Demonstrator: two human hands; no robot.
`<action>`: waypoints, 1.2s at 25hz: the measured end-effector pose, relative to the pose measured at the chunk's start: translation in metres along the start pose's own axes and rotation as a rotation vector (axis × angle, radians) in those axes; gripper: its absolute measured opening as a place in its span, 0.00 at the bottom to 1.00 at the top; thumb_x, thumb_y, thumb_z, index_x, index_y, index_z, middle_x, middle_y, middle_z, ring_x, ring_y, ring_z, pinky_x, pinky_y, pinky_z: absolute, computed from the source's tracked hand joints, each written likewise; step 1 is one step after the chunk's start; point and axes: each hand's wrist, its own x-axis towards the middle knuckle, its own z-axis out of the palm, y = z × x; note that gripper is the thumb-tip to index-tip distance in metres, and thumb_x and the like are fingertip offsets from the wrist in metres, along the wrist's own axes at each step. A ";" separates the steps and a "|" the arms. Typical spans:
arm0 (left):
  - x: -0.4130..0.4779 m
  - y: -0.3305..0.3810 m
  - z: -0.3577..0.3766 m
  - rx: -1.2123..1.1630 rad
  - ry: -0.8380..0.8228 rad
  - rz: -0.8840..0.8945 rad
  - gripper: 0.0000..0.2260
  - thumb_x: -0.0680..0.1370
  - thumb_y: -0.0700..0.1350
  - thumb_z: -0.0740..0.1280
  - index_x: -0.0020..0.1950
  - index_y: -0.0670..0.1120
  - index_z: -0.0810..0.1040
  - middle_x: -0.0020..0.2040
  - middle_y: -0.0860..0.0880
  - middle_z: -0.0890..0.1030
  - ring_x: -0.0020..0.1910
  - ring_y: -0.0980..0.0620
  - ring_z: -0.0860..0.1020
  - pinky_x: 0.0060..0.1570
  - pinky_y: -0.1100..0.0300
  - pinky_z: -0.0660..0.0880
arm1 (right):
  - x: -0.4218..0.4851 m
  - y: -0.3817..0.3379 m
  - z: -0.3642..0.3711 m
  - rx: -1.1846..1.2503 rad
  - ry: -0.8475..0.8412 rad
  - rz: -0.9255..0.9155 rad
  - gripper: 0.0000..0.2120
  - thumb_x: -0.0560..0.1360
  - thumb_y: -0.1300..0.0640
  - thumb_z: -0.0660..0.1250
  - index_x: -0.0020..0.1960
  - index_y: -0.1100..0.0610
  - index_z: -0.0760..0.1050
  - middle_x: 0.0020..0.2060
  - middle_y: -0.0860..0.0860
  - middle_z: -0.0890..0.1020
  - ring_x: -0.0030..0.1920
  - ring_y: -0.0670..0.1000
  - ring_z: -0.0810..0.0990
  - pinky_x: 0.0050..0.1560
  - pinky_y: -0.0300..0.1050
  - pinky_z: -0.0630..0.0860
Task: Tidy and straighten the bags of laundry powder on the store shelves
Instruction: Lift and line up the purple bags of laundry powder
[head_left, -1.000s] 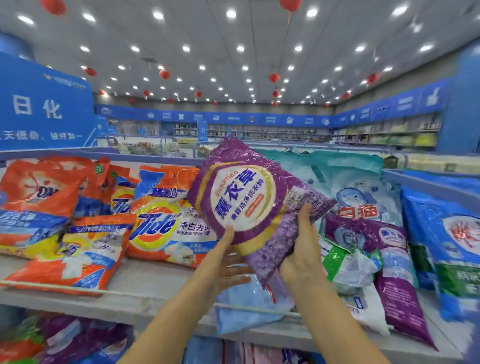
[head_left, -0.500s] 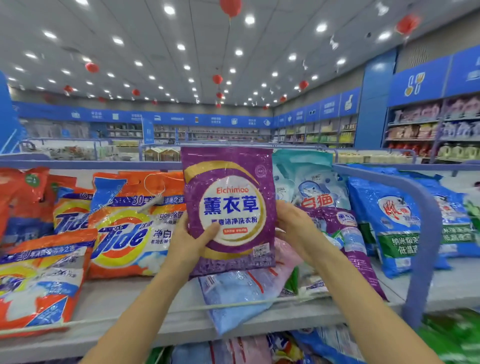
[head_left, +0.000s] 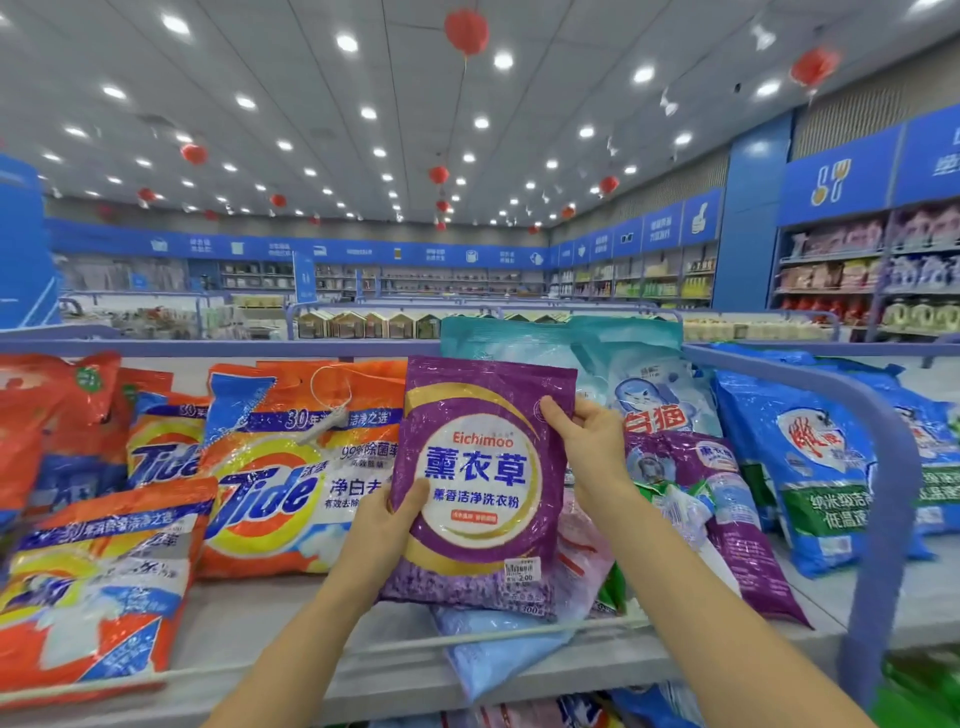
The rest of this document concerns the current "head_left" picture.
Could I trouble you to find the person's right hand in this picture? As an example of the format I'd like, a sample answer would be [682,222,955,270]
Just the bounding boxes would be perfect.
[540,393,639,519]

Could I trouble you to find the person's left hand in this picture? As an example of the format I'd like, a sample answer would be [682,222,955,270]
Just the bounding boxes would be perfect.
[333,477,434,609]

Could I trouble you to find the teal Baimao bag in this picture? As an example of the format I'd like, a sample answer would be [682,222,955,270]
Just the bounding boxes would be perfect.
[577,315,725,444]

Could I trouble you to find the large orange detergent bag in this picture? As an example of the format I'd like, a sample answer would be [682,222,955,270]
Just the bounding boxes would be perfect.
[124,393,212,489]
[198,357,410,582]
[0,477,219,707]

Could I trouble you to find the purple detergent bag gold oval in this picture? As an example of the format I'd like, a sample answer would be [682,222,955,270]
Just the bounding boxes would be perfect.
[379,355,579,620]

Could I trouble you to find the grey shelf with blue frame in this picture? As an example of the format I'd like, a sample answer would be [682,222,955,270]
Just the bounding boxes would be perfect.
[0,337,960,728]

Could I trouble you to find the pale blue detergent bag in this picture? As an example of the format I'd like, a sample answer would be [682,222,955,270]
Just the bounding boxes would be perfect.
[435,510,617,704]

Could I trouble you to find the purple detergent bag white label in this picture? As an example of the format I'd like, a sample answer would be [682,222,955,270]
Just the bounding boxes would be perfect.
[630,432,812,629]

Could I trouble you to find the small orange detergent bag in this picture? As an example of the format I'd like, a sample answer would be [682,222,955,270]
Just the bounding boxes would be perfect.
[30,367,174,512]

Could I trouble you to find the stack of green bags below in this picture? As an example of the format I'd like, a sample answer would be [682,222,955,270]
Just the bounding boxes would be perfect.
[870,675,960,728]

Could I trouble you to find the person's right forearm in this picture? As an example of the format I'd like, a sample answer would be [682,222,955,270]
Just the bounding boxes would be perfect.
[577,480,875,728]

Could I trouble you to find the person's left forearm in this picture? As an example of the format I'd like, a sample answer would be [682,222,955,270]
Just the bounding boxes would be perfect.
[202,585,399,728]

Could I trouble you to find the row of pale bottles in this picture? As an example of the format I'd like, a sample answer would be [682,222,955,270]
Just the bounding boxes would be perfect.
[682,312,842,344]

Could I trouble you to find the row of green boxes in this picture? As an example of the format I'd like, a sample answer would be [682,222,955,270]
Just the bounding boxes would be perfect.
[297,307,444,342]

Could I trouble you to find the small blue hanging sign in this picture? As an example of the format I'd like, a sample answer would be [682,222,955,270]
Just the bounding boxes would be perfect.
[292,247,320,306]

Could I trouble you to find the blue sign with utensil icons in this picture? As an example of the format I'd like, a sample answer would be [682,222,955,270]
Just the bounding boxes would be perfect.
[777,127,905,227]

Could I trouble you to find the hanging red lanterns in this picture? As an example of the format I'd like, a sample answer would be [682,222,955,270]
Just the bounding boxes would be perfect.
[135,7,842,227]

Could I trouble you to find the blue sign white lettering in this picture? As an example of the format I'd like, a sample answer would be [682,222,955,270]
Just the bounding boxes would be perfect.
[892,102,960,209]

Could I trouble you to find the blue aisle sign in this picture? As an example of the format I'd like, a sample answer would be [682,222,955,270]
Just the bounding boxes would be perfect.
[0,153,62,332]

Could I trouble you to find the ceiling spotlights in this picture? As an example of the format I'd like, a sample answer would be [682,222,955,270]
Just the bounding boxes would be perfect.
[37,0,947,189]

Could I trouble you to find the far wall racks with goods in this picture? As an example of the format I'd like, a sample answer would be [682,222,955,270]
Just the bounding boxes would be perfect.
[67,247,722,309]

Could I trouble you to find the blue wall sign band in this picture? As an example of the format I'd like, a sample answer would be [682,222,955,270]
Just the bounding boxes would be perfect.
[45,187,725,272]

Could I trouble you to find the wall rack with pink goods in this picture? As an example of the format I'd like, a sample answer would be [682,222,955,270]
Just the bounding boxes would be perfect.
[772,202,960,339]

